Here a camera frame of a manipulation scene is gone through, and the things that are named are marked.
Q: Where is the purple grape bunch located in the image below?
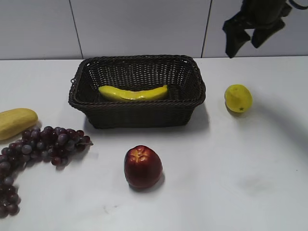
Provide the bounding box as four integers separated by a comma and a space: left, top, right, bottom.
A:
0, 126, 93, 218

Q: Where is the yellow mango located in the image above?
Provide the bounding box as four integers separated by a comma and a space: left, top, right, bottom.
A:
0, 108, 38, 141

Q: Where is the red apple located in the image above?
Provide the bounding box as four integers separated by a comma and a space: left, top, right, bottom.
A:
124, 145, 163, 189

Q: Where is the dark brown wicker basket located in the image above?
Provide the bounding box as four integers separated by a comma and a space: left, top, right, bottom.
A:
68, 55, 206, 129

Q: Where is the yellow lemon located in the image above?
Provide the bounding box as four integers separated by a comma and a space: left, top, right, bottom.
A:
224, 84, 253, 113

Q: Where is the yellow banana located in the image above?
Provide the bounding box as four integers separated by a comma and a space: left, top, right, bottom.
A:
98, 85, 168, 102

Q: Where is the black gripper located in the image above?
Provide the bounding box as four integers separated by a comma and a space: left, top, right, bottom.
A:
222, 0, 292, 58

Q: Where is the dark blue cable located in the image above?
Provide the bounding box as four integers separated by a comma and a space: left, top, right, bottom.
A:
288, 0, 308, 11

